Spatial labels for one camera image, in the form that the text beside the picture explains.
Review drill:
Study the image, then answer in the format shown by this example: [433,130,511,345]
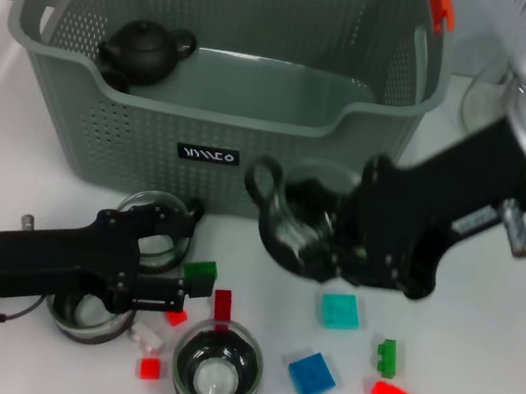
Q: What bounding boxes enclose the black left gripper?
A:
[0,172,228,328]

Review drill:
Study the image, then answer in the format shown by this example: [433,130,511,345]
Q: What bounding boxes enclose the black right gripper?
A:
[299,90,526,317]

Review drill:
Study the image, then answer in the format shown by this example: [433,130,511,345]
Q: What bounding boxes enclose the glass teacup with black sleeve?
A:
[39,285,139,352]
[231,150,362,284]
[108,185,209,281]
[167,313,270,394]

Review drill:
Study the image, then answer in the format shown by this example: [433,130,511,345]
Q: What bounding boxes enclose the green rectangular building block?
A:
[180,257,220,286]

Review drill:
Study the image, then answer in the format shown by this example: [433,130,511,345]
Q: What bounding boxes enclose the small red sloped block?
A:
[163,307,190,329]

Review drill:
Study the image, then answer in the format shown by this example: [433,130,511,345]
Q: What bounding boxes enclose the teal flat square block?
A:
[317,289,366,334]

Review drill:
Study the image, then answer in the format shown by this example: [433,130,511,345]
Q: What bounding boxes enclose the white long building block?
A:
[126,320,168,357]

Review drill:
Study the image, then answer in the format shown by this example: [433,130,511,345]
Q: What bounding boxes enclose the dark red long block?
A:
[209,287,237,335]

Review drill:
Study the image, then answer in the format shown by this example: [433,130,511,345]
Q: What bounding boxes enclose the grey perforated storage bin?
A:
[0,0,464,247]

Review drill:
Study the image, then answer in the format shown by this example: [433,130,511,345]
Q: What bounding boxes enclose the small red square block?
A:
[137,355,165,383]

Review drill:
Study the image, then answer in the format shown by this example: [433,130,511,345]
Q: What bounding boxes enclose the green stepped building block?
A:
[373,336,402,380]

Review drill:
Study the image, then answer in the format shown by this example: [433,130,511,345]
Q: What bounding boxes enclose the blue flat square block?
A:
[283,347,342,394]

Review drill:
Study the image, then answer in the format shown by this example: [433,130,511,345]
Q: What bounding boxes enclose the small black clay cup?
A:
[96,66,134,95]

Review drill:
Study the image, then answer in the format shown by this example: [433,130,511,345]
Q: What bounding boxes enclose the black clay teapot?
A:
[93,13,202,94]

